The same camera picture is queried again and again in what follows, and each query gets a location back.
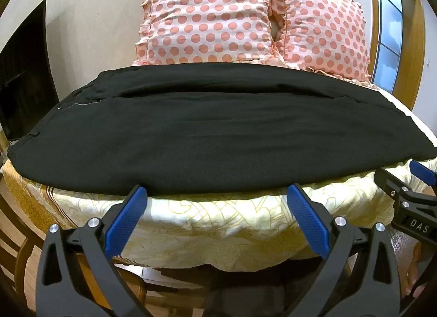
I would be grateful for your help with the window with wooden frame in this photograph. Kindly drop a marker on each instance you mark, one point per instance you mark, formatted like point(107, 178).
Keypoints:
point(389, 30)

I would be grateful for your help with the large polka dot pillow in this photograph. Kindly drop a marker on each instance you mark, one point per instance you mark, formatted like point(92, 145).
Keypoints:
point(208, 16)

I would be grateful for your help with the black pants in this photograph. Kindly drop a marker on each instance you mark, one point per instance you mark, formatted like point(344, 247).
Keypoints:
point(211, 139)

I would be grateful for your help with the dark flat screen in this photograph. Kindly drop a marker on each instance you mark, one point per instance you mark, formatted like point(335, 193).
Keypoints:
point(24, 78)

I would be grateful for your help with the person's right hand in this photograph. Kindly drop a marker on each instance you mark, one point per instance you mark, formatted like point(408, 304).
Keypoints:
point(411, 269)

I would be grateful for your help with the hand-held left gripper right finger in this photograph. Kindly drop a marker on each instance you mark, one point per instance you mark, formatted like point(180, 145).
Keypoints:
point(308, 221)

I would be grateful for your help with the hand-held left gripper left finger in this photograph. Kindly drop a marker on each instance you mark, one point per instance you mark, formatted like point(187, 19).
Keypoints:
point(125, 221)

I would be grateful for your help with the yellow patterned bed sheet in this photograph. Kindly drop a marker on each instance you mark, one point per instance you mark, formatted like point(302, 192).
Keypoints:
point(218, 228)

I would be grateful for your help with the small polka dot pillow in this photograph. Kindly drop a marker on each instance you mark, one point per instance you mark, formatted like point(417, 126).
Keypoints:
point(324, 33)

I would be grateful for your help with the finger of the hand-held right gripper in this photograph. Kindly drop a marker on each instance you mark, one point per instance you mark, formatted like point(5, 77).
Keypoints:
point(389, 180)
point(422, 170)

